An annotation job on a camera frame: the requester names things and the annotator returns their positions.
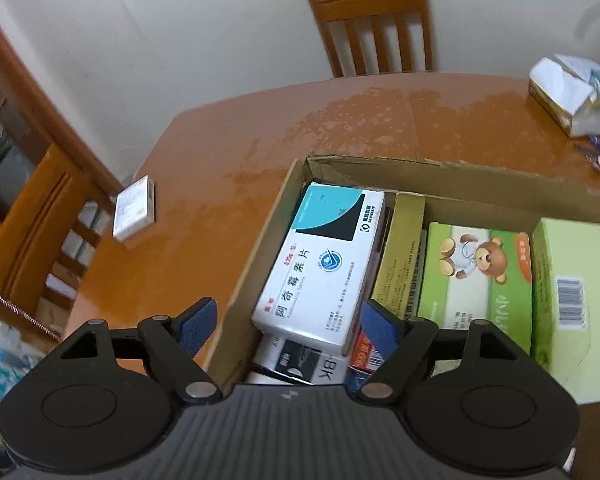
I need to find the long gold box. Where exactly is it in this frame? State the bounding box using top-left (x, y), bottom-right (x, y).
top-left (370, 192), bottom-right (427, 319)

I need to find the brown cardboard box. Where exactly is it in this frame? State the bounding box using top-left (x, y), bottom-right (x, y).
top-left (200, 154), bottom-right (600, 406)

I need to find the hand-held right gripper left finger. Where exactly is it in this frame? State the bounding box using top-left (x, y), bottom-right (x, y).
top-left (57, 296), bottom-right (220, 403)

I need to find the wooden desktop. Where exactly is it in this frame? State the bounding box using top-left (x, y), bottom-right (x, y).
top-left (27, 72), bottom-right (600, 376)

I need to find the plain white medicine box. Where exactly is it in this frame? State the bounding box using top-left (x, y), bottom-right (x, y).
top-left (112, 175), bottom-right (157, 242)

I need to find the white tissue pack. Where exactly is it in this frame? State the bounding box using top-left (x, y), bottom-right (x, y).
top-left (528, 55), bottom-right (600, 139)

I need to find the red medicine box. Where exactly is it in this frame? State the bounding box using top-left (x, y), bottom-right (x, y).
top-left (347, 330), bottom-right (386, 376)

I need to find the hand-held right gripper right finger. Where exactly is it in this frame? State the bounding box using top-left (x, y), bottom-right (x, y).
top-left (356, 298), bottom-right (516, 403)

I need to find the green bear medicine box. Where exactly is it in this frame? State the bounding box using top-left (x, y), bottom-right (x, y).
top-left (416, 221), bottom-right (534, 357)

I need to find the wooden chair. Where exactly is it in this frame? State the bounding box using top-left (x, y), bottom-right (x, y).
top-left (0, 142), bottom-right (117, 342)
top-left (302, 0), bottom-right (435, 79)

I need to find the teal black white medicine box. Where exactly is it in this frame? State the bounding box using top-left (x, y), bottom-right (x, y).
top-left (251, 183), bottom-right (386, 357)

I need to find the metal bead chain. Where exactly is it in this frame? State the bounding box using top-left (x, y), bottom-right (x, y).
top-left (0, 281), bottom-right (64, 342)

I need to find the black marker pen box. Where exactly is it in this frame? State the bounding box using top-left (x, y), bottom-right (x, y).
top-left (252, 335), bottom-right (352, 387)

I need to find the light green barcode box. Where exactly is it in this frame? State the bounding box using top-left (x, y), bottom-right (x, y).
top-left (530, 217), bottom-right (600, 404)

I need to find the wooden door frame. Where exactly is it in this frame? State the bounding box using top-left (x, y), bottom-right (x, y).
top-left (0, 0), bottom-right (127, 223)

